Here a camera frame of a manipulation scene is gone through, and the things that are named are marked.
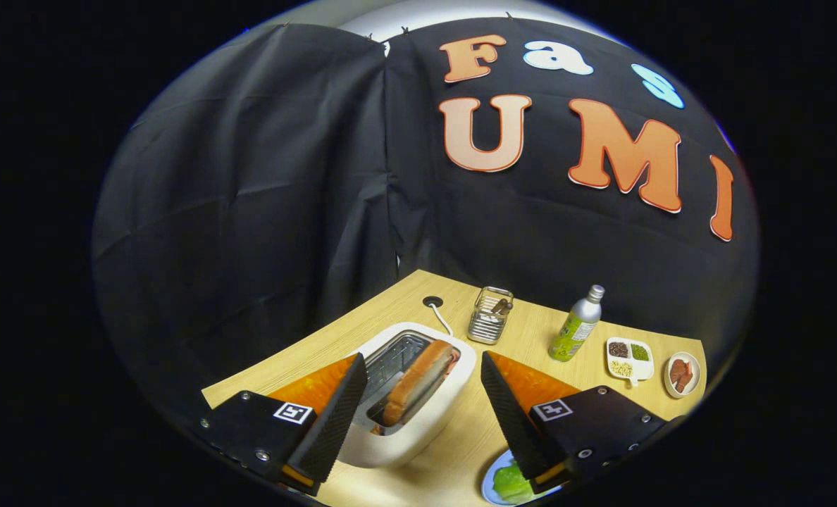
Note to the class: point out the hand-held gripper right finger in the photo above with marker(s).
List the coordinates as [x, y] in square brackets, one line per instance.
[513, 422]

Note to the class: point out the silver bottle green label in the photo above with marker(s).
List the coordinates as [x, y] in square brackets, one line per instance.
[573, 331]

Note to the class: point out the brown meat slice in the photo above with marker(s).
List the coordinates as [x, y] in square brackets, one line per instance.
[677, 371]
[687, 380]

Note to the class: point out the blue round plate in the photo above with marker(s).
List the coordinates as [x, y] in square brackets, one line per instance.
[489, 486]

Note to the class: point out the pile of pale beans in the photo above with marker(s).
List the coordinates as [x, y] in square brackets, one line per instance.
[621, 368]

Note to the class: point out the white divided dish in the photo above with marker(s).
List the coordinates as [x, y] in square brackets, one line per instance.
[645, 370]

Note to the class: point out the brown sticks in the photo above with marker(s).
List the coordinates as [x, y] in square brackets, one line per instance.
[501, 307]

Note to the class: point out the white round plate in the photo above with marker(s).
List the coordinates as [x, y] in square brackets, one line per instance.
[697, 366]

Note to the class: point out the white toaster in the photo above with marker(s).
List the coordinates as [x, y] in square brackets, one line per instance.
[418, 438]

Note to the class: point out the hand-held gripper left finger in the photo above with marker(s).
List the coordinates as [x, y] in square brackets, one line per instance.
[337, 422]

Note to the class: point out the pile of green beans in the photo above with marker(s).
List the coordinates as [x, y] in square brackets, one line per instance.
[640, 352]

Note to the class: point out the green lettuce leaf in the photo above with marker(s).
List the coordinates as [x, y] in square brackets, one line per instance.
[513, 486]

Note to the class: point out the toasted bread slice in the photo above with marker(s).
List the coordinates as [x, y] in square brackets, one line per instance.
[415, 384]

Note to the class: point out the pile of dark beans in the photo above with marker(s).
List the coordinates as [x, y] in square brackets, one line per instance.
[618, 349]

